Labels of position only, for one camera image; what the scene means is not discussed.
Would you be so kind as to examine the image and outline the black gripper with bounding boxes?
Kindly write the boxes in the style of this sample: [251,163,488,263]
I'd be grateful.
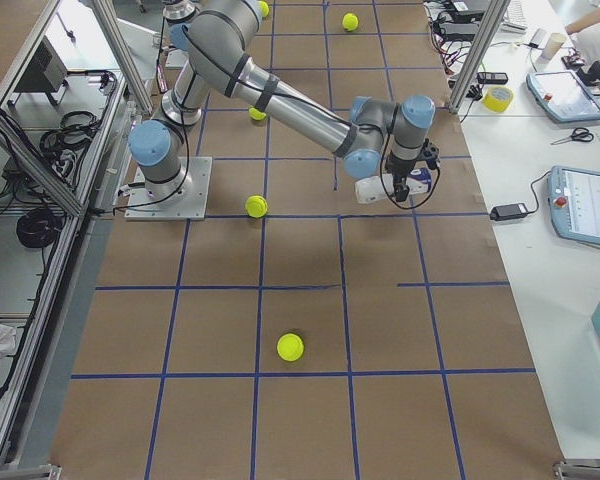
[385,152,417,202]

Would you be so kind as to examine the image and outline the tennis ball bottom right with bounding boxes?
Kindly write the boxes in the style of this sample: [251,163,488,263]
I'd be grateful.
[245,195,268,218]

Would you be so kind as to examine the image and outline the tennis ball bottom centre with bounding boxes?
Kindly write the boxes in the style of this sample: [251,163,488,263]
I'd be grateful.
[248,107,267,122]

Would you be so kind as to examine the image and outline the tennis ball under gripper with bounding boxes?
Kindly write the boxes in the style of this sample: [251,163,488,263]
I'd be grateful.
[341,12,359,32]

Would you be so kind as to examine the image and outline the tennis ball bottom left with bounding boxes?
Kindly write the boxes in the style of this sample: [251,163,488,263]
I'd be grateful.
[258,0,270,19]

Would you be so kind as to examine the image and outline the black power adapter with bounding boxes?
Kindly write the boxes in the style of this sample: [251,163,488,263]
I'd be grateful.
[489,203,529,221]

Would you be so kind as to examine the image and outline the yellow tape roll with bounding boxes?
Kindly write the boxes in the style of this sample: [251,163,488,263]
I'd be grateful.
[483,86,514,113]

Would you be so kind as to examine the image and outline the black remote control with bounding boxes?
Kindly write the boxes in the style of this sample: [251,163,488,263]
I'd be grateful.
[476,72,509,85]

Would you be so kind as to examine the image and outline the lower teach pendant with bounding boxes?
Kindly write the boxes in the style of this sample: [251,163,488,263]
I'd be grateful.
[547,166,600,246]

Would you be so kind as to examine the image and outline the teach pendant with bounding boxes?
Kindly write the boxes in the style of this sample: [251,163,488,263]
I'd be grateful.
[547,166,600,246]
[526,70,600,123]

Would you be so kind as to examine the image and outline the scissors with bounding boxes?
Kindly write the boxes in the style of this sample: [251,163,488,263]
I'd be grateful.
[551,127,594,145]

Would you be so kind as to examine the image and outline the upper teach pendant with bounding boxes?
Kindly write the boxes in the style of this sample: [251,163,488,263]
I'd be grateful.
[526,70,600,123]

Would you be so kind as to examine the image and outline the paper cup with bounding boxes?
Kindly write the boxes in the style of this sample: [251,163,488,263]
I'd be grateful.
[541,32,567,60]

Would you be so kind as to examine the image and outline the grey metal box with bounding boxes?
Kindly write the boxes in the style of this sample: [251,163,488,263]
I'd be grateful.
[15,36,68,94]

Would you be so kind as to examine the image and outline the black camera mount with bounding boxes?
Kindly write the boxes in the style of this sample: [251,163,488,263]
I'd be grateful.
[418,139,439,170]

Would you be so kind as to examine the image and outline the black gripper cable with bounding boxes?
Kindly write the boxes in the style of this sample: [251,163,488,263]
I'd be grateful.
[379,149,444,211]

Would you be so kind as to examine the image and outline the black cable bundle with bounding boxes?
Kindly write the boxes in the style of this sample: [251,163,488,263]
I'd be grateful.
[427,0,486,76]

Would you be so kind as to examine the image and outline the aluminium frame post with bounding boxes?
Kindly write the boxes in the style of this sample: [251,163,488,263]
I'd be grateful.
[447,0,509,114]

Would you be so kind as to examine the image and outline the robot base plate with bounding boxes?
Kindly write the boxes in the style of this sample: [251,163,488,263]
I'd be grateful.
[124,156,212,221]

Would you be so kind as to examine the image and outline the coiled black cables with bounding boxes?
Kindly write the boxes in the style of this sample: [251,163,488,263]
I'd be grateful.
[15,207,61,250]

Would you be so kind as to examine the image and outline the aluminium frame left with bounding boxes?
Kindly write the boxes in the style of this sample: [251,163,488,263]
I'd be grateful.
[0,1,157,478]

